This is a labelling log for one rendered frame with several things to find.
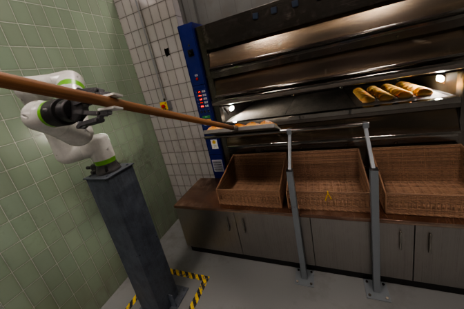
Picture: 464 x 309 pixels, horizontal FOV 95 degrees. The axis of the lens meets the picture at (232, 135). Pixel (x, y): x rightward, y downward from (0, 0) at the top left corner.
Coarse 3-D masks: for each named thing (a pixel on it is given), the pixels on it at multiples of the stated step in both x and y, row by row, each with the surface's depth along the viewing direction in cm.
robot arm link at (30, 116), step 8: (32, 104) 71; (40, 104) 69; (24, 112) 70; (32, 112) 69; (24, 120) 70; (32, 120) 70; (40, 120) 69; (32, 128) 72; (40, 128) 73; (48, 128) 74; (56, 128) 76; (64, 128) 78; (56, 136) 78
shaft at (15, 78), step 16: (0, 80) 39; (16, 80) 41; (32, 80) 44; (48, 96) 47; (64, 96) 50; (80, 96) 52; (96, 96) 56; (144, 112) 72; (160, 112) 79; (176, 112) 88
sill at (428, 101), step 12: (456, 96) 147; (348, 108) 173; (360, 108) 167; (372, 108) 164; (384, 108) 161; (396, 108) 159; (252, 120) 203; (264, 120) 198; (276, 120) 194; (288, 120) 190
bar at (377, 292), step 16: (288, 128) 156; (304, 128) 151; (320, 128) 147; (288, 144) 152; (368, 144) 131; (288, 160) 146; (288, 176) 142; (304, 272) 164; (368, 288) 151; (384, 288) 149
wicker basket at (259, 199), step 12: (240, 156) 216; (252, 156) 211; (264, 156) 205; (276, 156) 201; (228, 168) 206; (240, 168) 217; (252, 168) 212; (264, 168) 207; (276, 168) 202; (228, 180) 204; (240, 180) 218; (252, 180) 212; (264, 180) 207; (276, 180) 202; (228, 192) 179; (240, 192) 174; (252, 192) 170; (264, 192) 165; (276, 192) 161; (228, 204) 183; (240, 204) 178; (252, 204) 174; (264, 204) 169; (276, 204) 165
